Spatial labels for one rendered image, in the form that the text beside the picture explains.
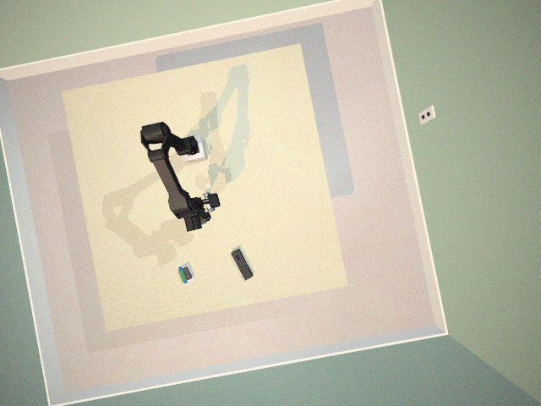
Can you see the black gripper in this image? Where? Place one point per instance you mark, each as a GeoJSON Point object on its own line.
{"type": "Point", "coordinates": [212, 199]}

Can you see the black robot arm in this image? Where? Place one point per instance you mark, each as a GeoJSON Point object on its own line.
{"type": "Point", "coordinates": [180, 202]}

